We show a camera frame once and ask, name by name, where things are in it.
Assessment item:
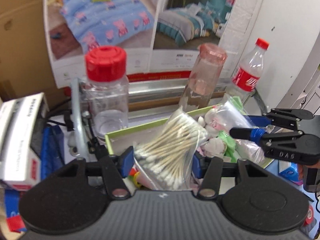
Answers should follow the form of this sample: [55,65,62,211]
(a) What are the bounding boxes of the pink tissue pack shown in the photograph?
[191,151,211,185]

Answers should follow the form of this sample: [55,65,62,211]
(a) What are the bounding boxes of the white small towel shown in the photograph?
[206,138,227,158]

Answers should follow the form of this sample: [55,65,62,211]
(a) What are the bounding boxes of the clear plastic bag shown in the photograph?
[203,96,266,165]

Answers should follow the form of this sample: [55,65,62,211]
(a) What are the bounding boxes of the green towel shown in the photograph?
[218,131,237,163]

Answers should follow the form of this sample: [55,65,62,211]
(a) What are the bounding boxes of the cotton swabs bag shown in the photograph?
[133,107,209,191]

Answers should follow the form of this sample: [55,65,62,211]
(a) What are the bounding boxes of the blue tissue pack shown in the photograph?
[278,160,303,186]

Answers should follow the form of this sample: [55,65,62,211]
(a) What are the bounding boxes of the green cardboard box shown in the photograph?
[105,105,273,168]

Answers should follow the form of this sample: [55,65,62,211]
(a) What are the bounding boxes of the cola bottle red label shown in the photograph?
[226,38,269,103]

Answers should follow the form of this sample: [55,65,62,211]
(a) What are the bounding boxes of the red tape roll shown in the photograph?
[302,205,315,235]

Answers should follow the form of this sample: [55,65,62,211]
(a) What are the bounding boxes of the blue red box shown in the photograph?
[4,125,65,233]

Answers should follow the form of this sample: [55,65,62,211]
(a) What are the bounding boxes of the clear jar red lid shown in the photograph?
[84,46,129,140]

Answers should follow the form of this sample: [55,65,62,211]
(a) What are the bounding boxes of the pink tinted glass bottle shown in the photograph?
[179,43,227,112]

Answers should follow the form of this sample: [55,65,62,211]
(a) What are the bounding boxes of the white red small box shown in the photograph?
[1,93,48,191]

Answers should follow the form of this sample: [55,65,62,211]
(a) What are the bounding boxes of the white shelf unit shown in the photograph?
[245,0,319,108]

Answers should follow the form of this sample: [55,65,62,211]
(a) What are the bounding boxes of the bedding poster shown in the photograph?
[43,0,236,88]

